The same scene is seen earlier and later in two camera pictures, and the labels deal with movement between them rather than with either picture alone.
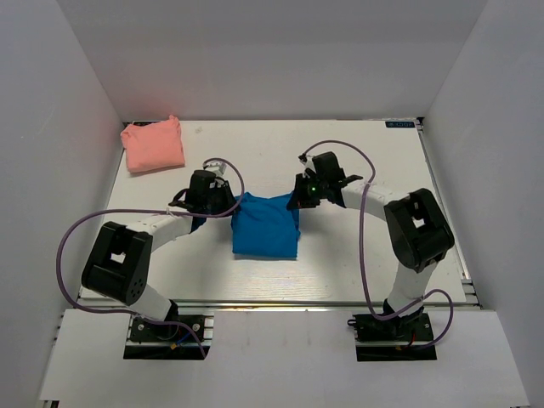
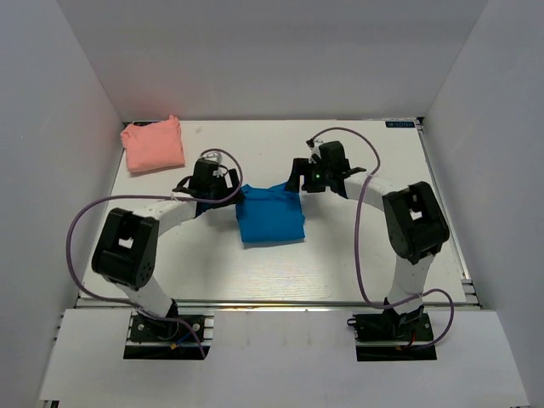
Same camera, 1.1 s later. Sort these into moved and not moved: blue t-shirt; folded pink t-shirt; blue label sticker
Moved: blue t-shirt
Not moved: folded pink t-shirt; blue label sticker
